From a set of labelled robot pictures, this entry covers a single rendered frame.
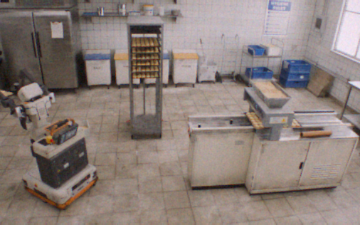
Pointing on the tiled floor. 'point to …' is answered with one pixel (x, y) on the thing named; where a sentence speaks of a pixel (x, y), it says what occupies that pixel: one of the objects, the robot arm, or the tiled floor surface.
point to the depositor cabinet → (299, 161)
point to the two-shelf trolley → (259, 58)
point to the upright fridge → (40, 41)
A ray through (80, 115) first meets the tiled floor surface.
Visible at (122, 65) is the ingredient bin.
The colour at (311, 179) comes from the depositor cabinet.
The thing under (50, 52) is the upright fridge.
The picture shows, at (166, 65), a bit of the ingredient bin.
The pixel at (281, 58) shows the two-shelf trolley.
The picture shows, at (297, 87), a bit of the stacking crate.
